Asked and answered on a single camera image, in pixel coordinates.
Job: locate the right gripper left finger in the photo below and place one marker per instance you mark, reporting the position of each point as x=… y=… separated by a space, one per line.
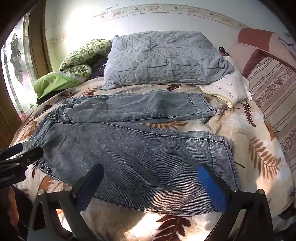
x=57 y=215

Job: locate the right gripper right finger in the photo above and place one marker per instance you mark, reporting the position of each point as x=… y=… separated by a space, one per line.
x=256 y=223

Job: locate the grey-blue denim jeans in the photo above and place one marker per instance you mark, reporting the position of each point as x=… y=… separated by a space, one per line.
x=145 y=168

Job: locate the leaf pattern fleece blanket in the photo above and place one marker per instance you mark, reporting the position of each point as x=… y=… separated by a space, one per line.
x=258 y=156

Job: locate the green patterned quilt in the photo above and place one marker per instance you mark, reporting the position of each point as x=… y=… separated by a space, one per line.
x=75 y=68

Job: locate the dark purple cloth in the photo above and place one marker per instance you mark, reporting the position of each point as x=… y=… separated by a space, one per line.
x=97 y=64

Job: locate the white floral pillow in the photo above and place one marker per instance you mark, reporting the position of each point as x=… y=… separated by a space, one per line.
x=231 y=89

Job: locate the striped pink sofa cushion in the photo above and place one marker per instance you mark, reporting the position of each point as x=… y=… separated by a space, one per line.
x=272 y=85

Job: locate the grey quilted pillow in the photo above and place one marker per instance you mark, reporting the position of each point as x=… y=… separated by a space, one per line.
x=159 y=57

